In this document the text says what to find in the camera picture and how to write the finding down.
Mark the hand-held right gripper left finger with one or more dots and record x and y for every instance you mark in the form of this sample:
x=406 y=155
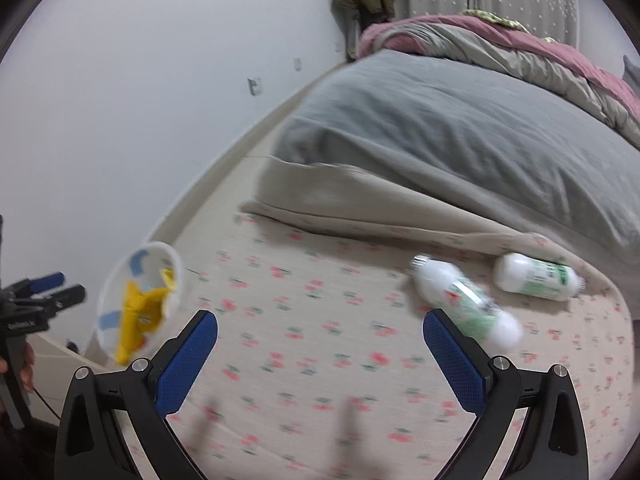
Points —
x=185 y=360

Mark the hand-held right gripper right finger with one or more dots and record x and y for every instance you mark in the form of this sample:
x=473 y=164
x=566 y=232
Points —
x=455 y=360

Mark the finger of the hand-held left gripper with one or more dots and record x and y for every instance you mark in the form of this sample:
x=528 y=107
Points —
x=70 y=295
x=47 y=280

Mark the yellow plastic wrapper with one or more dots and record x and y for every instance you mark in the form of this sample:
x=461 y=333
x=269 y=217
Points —
x=127 y=345

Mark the white bottle red green label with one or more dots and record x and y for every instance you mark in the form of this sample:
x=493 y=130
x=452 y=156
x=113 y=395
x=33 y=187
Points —
x=450 y=285

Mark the white plastic bin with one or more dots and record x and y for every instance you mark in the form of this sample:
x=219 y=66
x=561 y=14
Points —
x=155 y=255

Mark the person's left hand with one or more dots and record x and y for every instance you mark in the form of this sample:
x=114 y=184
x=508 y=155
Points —
x=28 y=367

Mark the cherry print bed sheet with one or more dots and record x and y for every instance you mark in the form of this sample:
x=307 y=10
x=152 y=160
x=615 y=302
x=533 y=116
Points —
x=325 y=310

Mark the beige bed cover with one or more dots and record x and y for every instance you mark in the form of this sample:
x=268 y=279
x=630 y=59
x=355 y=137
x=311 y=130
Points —
x=350 y=200

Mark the grey fleece blanket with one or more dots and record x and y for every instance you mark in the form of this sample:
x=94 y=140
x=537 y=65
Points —
x=450 y=125

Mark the pink grey quilt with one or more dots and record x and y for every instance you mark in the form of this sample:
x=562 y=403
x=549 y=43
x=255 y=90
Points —
x=500 y=45

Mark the yellow-green cloth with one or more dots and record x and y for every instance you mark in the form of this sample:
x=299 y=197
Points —
x=492 y=17

